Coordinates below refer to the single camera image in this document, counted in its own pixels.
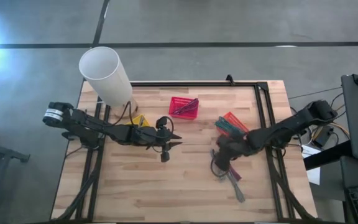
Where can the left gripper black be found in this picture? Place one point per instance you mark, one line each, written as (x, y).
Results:
(148, 137)

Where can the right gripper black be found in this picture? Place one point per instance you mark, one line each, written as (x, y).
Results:
(232, 147)

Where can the grey tool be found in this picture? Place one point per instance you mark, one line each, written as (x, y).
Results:
(238, 193)

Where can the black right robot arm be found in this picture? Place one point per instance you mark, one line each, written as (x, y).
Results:
(291, 124)

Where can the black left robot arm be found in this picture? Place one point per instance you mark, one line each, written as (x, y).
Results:
(82, 123)

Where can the red plastic basket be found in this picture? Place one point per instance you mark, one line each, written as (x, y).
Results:
(182, 117)

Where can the yellow plastic basket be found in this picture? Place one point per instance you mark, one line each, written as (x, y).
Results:
(134, 121)

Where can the orange plastic basket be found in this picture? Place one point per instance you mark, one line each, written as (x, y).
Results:
(236, 119)

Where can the black clamp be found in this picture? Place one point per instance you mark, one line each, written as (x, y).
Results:
(230, 81)

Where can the white paper sheet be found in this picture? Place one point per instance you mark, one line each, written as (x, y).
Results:
(314, 175)

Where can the white cylinder shade table lamp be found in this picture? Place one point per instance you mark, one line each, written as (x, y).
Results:
(104, 74)

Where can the black cart bar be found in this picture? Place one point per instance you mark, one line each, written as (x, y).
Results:
(325, 157)

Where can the black power brick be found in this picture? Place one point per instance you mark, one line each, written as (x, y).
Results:
(322, 137)

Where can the black tripod legs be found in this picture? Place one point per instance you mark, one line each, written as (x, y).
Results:
(11, 154)

